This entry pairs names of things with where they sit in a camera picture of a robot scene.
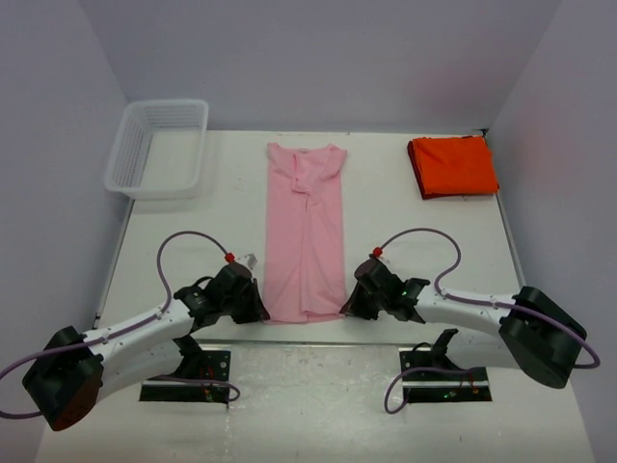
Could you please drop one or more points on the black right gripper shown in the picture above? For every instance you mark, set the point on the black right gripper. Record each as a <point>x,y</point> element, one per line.
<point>355,307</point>

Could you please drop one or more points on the white plastic basket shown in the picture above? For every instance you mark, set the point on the white plastic basket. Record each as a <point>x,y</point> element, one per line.
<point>158,150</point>

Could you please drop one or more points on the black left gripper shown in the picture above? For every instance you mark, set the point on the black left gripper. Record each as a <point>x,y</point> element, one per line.
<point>255,310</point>

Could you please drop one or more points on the pink t shirt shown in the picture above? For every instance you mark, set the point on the pink t shirt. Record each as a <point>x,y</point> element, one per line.
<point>304,270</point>

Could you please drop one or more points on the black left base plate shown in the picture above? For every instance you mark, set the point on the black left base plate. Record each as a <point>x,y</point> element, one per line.
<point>197,379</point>

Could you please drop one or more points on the orange folded t shirt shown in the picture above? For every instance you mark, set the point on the orange folded t shirt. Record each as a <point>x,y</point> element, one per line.
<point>456,166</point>

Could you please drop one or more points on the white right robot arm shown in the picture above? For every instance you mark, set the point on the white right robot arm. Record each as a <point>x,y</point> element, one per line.
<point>526,330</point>

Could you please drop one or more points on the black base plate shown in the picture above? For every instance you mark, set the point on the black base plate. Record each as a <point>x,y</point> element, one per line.
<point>197,379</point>
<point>435,378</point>

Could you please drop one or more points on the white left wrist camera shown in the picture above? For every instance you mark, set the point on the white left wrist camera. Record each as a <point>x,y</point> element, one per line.
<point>248,260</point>

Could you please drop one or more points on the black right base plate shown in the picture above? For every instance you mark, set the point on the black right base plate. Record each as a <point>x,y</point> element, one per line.
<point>435,378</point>

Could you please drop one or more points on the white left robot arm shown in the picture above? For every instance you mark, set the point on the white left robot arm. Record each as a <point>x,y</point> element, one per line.
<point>78,370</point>

